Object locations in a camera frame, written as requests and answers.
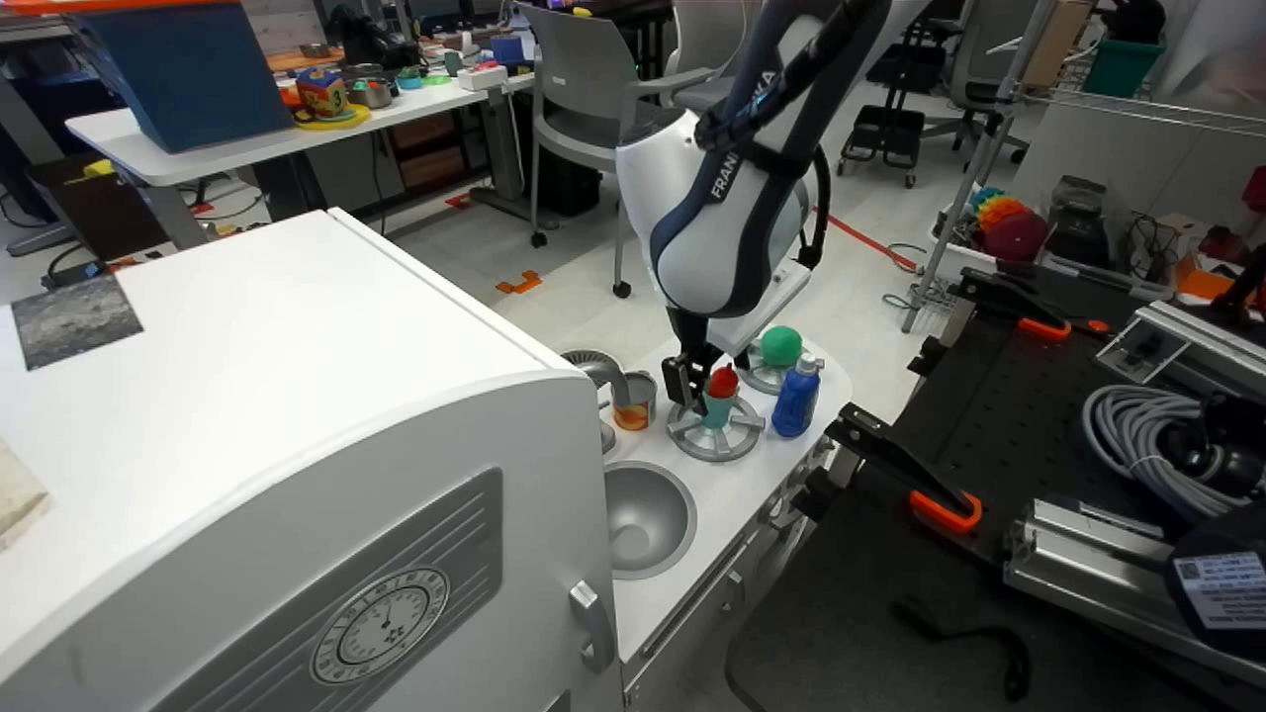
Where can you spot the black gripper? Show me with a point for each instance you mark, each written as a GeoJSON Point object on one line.
{"type": "Point", "coordinates": [694, 334]}

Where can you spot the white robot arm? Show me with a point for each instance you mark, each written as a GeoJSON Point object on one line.
{"type": "Point", "coordinates": [725, 224]}

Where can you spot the blue detergent bottle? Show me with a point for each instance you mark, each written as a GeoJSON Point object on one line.
{"type": "Point", "coordinates": [799, 402]}

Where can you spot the grey toy faucet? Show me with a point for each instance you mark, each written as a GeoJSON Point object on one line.
{"type": "Point", "coordinates": [595, 360]}

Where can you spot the green ball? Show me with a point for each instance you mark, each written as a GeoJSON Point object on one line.
{"type": "Point", "coordinates": [783, 344]}

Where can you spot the grey toy sink bowl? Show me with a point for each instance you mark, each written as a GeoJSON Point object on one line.
{"type": "Point", "coordinates": [646, 518]}

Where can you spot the black bench mat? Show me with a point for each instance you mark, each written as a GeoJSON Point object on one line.
{"type": "Point", "coordinates": [846, 607]}

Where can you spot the grey tripod stand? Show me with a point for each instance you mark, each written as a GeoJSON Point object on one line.
{"type": "Point", "coordinates": [941, 252]}

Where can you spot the grey office chair dark wheels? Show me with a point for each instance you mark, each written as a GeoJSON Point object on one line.
{"type": "Point", "coordinates": [589, 81]}

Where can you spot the rainbow coloured ball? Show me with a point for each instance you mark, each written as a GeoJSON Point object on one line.
{"type": "Point", "coordinates": [1013, 232]}

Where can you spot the black clamp orange grip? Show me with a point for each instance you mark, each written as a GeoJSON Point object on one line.
{"type": "Point", "coordinates": [1044, 326]}

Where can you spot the white toy kitchen unit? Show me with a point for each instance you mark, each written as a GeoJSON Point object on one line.
{"type": "Point", "coordinates": [263, 371]}

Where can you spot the yellow plate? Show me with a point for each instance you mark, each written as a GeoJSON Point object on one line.
{"type": "Point", "coordinates": [338, 122]}

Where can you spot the colourful cube toy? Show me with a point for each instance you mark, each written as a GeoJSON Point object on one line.
{"type": "Point", "coordinates": [321, 91]}

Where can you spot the green storage bin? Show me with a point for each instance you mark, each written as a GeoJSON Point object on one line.
{"type": "Point", "coordinates": [1127, 66]}

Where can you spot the white work table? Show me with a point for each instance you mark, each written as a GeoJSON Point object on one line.
{"type": "Point", "coordinates": [200, 151]}

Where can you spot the black cylindrical device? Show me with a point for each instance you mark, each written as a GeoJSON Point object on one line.
{"type": "Point", "coordinates": [1230, 449]}

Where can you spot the black device white label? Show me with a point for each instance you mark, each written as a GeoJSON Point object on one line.
{"type": "Point", "coordinates": [1222, 588]}

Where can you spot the blue bin orange lid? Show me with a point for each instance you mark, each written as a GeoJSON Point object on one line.
{"type": "Point", "coordinates": [183, 73]}

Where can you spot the long aluminium rail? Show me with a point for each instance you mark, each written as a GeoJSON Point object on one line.
{"type": "Point", "coordinates": [1082, 555]}

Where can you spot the short aluminium rail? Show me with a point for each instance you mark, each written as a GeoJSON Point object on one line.
{"type": "Point", "coordinates": [1190, 343]}

